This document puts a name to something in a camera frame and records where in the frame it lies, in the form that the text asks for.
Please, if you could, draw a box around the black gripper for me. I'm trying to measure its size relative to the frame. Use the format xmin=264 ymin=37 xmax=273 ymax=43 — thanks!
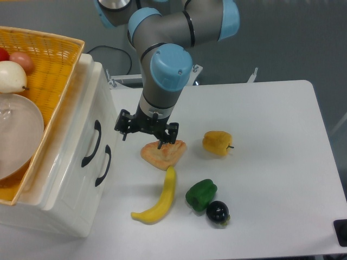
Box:
xmin=114 ymin=104 xmax=179 ymax=149

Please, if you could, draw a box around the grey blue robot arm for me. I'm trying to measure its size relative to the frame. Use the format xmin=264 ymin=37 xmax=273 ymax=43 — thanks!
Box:
xmin=94 ymin=1 xmax=240 ymax=145

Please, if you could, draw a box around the white drawer cabinet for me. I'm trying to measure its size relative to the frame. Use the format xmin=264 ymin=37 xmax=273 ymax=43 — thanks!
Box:
xmin=1 ymin=54 xmax=117 ymax=237

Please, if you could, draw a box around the toasted bread slice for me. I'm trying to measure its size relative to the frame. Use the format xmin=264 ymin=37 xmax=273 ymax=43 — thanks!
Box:
xmin=140 ymin=140 xmax=187 ymax=171

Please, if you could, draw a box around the yellow bell pepper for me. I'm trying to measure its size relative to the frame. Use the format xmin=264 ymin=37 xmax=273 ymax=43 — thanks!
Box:
xmin=202 ymin=131 xmax=234 ymax=157

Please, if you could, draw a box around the green bell pepper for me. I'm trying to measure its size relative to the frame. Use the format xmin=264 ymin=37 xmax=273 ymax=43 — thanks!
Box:
xmin=185 ymin=179 xmax=217 ymax=212

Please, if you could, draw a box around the yellow banana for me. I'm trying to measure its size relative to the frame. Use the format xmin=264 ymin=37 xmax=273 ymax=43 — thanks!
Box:
xmin=131 ymin=166 xmax=177 ymax=224

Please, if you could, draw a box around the dark purple eggplant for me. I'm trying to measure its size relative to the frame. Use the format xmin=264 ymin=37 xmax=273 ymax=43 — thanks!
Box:
xmin=206 ymin=200 xmax=230 ymax=226

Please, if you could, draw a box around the yellow woven basket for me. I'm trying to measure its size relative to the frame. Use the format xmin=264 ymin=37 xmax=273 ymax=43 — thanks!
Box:
xmin=1 ymin=26 xmax=85 ymax=206

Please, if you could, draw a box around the beige plate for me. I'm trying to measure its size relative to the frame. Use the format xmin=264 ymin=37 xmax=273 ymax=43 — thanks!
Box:
xmin=1 ymin=94 xmax=44 ymax=179

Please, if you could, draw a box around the pink peach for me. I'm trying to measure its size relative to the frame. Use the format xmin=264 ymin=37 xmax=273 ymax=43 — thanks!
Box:
xmin=9 ymin=52 xmax=35 ymax=75

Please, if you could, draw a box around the white pear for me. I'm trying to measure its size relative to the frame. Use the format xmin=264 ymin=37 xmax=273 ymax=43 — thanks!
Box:
xmin=1 ymin=61 xmax=30 ymax=94

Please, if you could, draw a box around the red tomato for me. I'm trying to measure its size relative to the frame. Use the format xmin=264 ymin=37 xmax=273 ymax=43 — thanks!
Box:
xmin=0 ymin=48 xmax=10 ymax=61

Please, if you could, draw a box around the black corner device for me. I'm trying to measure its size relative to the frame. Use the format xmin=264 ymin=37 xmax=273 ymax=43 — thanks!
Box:
xmin=333 ymin=219 xmax=347 ymax=247

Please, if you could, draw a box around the lower white drawer black handle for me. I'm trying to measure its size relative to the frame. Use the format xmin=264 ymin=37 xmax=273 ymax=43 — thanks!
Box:
xmin=94 ymin=145 xmax=112 ymax=187

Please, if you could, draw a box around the left metal table bracket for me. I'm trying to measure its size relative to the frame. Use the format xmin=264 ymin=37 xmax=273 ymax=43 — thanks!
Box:
xmin=106 ymin=69 xmax=117 ymax=89

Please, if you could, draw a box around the metal table bracket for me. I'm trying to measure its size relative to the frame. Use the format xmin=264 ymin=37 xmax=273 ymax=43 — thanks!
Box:
xmin=247 ymin=67 xmax=258 ymax=83
xmin=186 ymin=64 xmax=203 ymax=86
xmin=106 ymin=69 xmax=117 ymax=89

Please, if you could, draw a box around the middle metal table bracket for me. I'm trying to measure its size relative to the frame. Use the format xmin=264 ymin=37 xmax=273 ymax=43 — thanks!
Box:
xmin=186 ymin=64 xmax=203 ymax=86

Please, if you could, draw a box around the black cable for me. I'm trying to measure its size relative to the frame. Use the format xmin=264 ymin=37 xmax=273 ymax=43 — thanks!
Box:
xmin=86 ymin=44 xmax=133 ymax=75

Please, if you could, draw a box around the right metal table bracket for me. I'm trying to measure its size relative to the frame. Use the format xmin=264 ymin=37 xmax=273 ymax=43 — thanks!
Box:
xmin=247 ymin=67 xmax=258 ymax=83

